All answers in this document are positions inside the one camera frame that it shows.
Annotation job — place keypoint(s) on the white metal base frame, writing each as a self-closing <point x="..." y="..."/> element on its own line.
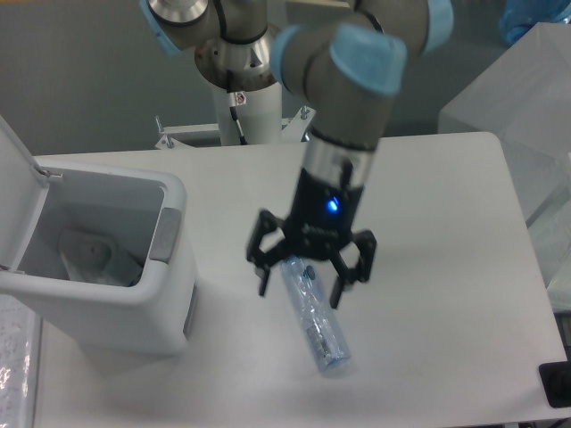
<point x="207" y="135"/>

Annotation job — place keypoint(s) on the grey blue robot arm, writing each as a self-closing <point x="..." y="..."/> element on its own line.
<point x="349" y="71"/>

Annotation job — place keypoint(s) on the clear plastic water bottle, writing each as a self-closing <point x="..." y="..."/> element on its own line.
<point x="320" y="328"/>

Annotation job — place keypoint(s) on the white trash can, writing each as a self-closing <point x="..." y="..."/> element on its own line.
<point x="143" y="211"/>

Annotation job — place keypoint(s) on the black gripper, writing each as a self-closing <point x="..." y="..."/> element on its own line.
<point x="318" y="226"/>

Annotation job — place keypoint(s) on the paper sheet in sleeve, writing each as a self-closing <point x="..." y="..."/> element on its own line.
<point x="21" y="330"/>

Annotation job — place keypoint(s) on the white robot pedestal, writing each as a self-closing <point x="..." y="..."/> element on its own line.
<point x="247" y="118"/>

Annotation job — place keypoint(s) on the white green wrapper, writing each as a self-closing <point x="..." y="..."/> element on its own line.
<point x="97" y="259"/>

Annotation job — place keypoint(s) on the black device at edge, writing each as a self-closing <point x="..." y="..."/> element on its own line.
<point x="555" y="378"/>

